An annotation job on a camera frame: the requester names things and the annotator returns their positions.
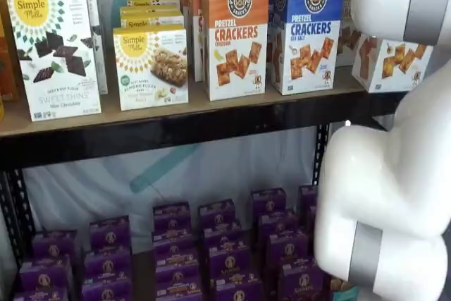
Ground black metal shelf rack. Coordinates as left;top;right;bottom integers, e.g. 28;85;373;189
0;91;409;270

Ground Simple Mills almond bars box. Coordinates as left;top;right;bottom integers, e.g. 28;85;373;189
126;0;181;11
119;5;185;30
112;24;190;111

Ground blue white pretzel crackers box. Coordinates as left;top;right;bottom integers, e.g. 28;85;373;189
266;0;339;85
270;0;347;97

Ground Simple Mills sweet thins box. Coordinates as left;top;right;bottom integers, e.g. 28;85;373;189
25;0;109;96
6;0;102;122

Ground orange snack box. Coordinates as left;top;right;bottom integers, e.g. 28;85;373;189
0;0;21;102

